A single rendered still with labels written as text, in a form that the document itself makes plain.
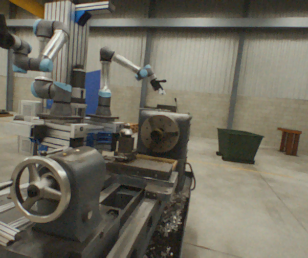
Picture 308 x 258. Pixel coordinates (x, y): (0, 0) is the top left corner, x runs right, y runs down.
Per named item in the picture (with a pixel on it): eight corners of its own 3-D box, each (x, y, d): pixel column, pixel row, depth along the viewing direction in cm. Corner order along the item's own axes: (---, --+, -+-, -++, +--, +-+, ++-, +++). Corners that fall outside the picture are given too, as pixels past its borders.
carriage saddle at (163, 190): (105, 168, 133) (106, 159, 133) (177, 181, 123) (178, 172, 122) (78, 184, 104) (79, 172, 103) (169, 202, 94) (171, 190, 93)
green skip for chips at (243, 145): (213, 152, 699) (216, 127, 691) (241, 156, 695) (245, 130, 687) (224, 163, 566) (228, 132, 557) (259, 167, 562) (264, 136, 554)
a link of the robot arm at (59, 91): (66, 102, 144) (67, 82, 142) (47, 100, 144) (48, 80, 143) (73, 102, 156) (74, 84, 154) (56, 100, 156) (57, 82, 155)
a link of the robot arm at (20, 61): (27, 72, 118) (28, 53, 117) (8, 70, 119) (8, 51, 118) (36, 75, 126) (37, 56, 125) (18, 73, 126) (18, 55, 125)
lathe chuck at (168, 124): (139, 145, 183) (148, 110, 179) (174, 155, 177) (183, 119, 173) (136, 146, 175) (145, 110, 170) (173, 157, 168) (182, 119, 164)
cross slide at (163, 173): (105, 160, 131) (106, 153, 130) (172, 171, 121) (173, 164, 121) (91, 167, 114) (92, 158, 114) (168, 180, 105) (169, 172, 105)
